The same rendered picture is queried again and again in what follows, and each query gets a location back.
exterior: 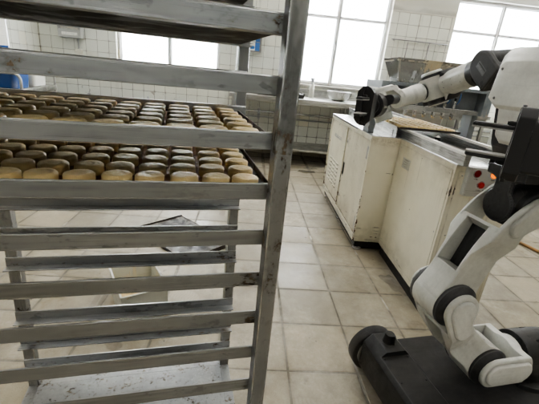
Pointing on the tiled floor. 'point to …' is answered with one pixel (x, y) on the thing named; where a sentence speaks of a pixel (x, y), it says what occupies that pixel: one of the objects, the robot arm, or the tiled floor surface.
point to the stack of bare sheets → (183, 224)
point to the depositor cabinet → (359, 178)
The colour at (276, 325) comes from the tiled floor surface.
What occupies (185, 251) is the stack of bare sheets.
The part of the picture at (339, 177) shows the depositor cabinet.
